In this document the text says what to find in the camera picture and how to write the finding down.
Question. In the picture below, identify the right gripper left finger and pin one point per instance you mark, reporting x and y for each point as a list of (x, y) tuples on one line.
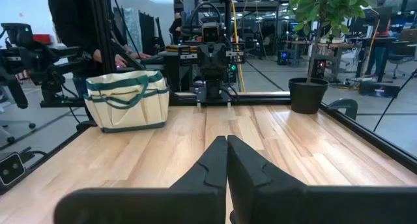
[(202, 201)]

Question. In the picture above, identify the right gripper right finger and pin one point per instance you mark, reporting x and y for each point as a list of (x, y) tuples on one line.
[(260, 201)]

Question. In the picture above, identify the cream green gardening bag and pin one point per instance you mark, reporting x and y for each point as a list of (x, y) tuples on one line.
[(127, 113)]

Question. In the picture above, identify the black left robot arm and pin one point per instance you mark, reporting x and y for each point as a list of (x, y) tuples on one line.
[(213, 87)]

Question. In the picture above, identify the person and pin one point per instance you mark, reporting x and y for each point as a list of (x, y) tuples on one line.
[(379, 54), (176, 27), (71, 22)]

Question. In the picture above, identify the person's hand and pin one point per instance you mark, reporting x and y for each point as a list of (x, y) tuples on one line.
[(141, 55), (120, 61)]

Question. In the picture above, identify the computer with blue light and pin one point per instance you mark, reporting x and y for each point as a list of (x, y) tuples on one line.
[(283, 58)]

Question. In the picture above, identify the black plant pot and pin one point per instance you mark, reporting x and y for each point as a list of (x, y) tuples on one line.
[(307, 97)]

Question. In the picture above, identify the computer with red light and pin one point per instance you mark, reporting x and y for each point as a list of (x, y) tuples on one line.
[(319, 69)]

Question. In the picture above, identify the green leafy plant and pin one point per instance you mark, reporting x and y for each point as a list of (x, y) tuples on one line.
[(325, 9)]

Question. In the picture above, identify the dark grey curved armrest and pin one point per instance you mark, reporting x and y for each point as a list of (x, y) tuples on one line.
[(350, 106)]

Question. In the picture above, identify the black floor box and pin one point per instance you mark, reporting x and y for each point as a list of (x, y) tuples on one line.
[(379, 90)]

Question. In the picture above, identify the red box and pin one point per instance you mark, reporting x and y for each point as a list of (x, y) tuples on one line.
[(42, 39)]

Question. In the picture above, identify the grey office chair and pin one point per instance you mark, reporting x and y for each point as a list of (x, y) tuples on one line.
[(404, 45)]

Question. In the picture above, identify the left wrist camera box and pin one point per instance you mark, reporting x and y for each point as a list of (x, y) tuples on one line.
[(210, 33)]

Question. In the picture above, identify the black aluminium table frame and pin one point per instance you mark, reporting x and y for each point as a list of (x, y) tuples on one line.
[(260, 98)]

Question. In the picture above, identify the small black stereo camera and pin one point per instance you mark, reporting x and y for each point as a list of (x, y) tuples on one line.
[(11, 170)]

